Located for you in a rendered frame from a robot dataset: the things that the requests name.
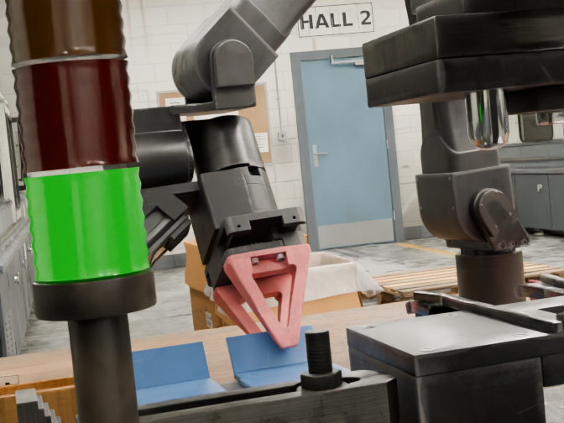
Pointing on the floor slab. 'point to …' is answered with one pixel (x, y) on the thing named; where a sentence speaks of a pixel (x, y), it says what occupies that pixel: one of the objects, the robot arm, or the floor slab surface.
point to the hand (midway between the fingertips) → (281, 345)
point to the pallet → (439, 281)
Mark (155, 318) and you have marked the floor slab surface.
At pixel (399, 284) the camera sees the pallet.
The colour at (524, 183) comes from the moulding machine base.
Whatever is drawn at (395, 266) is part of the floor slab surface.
